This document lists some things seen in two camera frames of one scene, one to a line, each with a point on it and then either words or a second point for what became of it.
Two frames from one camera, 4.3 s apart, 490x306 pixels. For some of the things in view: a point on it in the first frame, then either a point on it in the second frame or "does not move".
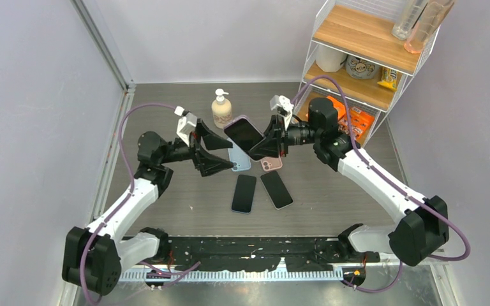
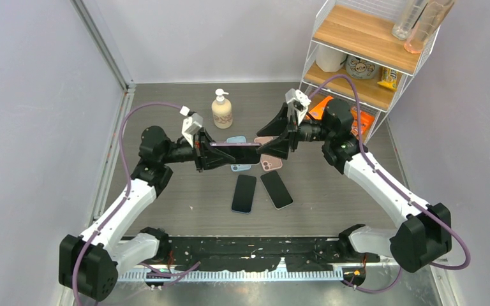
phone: x=244 y=194 does not move
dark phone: x=241 y=132 to x=241 y=152
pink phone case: x=271 y=163 does not move
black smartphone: x=276 y=189 does not move
